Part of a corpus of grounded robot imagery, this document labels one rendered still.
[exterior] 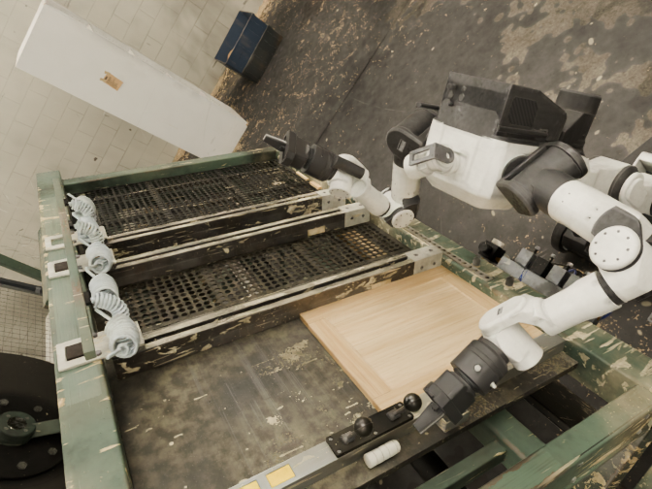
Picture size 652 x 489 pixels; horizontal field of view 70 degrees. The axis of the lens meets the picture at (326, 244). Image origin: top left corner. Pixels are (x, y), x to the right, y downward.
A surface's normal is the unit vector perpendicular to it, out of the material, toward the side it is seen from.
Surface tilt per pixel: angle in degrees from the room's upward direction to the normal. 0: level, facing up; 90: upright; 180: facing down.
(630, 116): 0
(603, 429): 55
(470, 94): 23
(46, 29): 90
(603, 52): 0
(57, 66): 90
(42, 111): 90
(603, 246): 11
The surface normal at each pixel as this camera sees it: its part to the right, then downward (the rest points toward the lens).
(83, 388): 0.01, -0.87
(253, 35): 0.50, 0.44
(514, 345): 0.11, -0.04
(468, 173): -0.84, 0.04
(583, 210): -0.79, -0.38
